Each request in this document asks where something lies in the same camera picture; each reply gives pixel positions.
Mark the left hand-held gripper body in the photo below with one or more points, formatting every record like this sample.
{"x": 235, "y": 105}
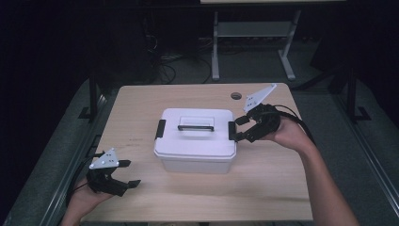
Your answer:
{"x": 103, "y": 183}

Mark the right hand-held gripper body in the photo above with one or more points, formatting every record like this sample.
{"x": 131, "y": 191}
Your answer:
{"x": 266, "y": 121}

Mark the person's right hand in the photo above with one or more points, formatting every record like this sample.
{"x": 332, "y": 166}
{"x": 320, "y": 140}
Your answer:
{"x": 290, "y": 135}

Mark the person's left hand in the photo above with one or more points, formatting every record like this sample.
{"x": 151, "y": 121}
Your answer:
{"x": 80, "y": 204}

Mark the black metal stand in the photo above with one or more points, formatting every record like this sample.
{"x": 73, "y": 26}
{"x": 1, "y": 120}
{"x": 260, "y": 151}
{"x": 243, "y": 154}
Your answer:
{"x": 352, "y": 94}
{"x": 93, "y": 94}

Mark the metal floor rail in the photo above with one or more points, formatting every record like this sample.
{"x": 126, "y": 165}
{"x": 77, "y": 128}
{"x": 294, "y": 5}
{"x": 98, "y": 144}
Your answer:
{"x": 370, "y": 157}
{"x": 82, "y": 142}

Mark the grey metal table frame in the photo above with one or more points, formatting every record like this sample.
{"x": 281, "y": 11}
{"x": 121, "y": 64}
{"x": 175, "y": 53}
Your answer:
{"x": 252, "y": 29}

